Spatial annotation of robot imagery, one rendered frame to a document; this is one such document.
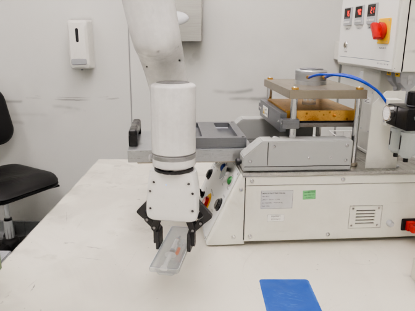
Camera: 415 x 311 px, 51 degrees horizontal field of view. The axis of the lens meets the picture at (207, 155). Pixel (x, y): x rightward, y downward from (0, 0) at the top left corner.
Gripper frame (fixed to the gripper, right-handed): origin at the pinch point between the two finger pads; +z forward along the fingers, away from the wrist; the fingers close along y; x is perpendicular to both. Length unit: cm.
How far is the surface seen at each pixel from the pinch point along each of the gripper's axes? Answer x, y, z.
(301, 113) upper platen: 24.4, 25.0, -22.6
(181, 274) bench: -0.2, 1.5, 7.6
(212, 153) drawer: 18.8, 4.9, -13.4
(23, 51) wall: 155, -123, -31
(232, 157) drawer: 19.9, 9.5, -12.4
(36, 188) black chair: 118, -101, 37
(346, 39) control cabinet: 49, 37, -39
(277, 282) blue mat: 0.1, 20.9, 7.5
